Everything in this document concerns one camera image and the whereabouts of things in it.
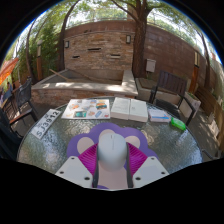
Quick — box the colourful printed sheet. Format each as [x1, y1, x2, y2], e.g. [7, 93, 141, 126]
[61, 98, 111, 120]

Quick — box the dark slatted armchair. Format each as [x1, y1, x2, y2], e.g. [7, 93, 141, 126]
[148, 69, 197, 127]

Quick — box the thin curved tree trunk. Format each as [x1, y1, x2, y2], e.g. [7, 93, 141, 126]
[57, 0, 83, 72]

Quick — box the orange parasol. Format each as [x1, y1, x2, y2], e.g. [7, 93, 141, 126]
[0, 57, 20, 87]

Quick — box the green small bottle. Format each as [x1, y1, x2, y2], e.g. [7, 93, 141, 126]
[170, 117, 187, 132]

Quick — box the black mesh-back chair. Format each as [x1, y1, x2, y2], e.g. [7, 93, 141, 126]
[1, 77, 39, 125]

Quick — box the white computer mouse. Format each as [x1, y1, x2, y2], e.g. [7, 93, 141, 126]
[96, 132, 128, 173]

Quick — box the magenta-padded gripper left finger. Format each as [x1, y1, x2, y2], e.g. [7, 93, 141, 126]
[54, 143, 100, 189]

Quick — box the purple paw-shaped mouse pad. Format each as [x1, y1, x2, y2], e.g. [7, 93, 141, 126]
[65, 122, 160, 190]

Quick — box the small white blue box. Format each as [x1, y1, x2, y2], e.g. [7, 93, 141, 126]
[147, 109, 172, 124]

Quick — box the open white book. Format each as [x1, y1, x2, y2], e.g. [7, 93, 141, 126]
[110, 96, 149, 123]

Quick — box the thick tree trunk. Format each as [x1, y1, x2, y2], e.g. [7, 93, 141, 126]
[109, 0, 158, 79]

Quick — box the person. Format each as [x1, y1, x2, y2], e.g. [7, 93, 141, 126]
[3, 81, 14, 100]

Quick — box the white number plate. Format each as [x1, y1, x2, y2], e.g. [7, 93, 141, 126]
[30, 108, 63, 141]

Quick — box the wooden lamp post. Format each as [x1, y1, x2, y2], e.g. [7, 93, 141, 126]
[190, 50, 202, 94]
[35, 39, 44, 82]

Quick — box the white square bin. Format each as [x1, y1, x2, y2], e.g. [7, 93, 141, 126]
[187, 91, 202, 110]

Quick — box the wooden slatted bench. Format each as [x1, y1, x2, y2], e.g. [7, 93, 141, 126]
[194, 85, 224, 151]

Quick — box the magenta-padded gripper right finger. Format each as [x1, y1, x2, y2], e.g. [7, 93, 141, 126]
[125, 143, 170, 189]

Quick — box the grey wall utility box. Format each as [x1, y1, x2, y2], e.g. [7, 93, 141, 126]
[145, 58, 157, 74]

